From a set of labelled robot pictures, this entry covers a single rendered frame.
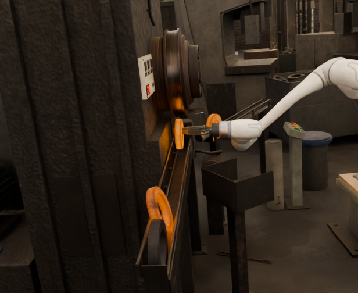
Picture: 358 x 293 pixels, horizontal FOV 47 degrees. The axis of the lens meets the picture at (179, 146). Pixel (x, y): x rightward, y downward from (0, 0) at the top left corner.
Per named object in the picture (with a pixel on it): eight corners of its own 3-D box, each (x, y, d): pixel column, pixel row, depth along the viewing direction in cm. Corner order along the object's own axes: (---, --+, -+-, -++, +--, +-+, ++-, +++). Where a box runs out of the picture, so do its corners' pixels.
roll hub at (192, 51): (191, 102, 215) (186, 47, 207) (194, 93, 241) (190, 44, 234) (201, 101, 214) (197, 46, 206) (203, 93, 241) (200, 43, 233)
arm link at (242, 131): (231, 136, 204) (230, 145, 216) (262, 135, 202) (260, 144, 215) (230, 115, 207) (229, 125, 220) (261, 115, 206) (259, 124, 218)
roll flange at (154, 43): (151, 127, 210) (141, 31, 198) (163, 109, 255) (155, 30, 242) (171, 125, 209) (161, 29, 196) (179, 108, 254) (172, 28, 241)
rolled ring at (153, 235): (163, 208, 138) (154, 208, 138) (156, 240, 121) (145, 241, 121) (169, 254, 145) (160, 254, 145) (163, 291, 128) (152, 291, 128)
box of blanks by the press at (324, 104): (290, 154, 428) (288, 79, 408) (261, 136, 507) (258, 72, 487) (380, 140, 443) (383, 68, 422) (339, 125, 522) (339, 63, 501)
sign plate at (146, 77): (142, 99, 183) (137, 58, 178) (151, 90, 208) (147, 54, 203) (147, 99, 182) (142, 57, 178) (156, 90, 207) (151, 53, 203)
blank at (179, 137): (174, 125, 203) (180, 124, 203) (176, 114, 218) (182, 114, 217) (175, 153, 209) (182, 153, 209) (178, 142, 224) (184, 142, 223)
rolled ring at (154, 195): (171, 243, 150) (163, 246, 150) (175, 217, 167) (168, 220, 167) (150, 200, 144) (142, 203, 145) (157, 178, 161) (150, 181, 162)
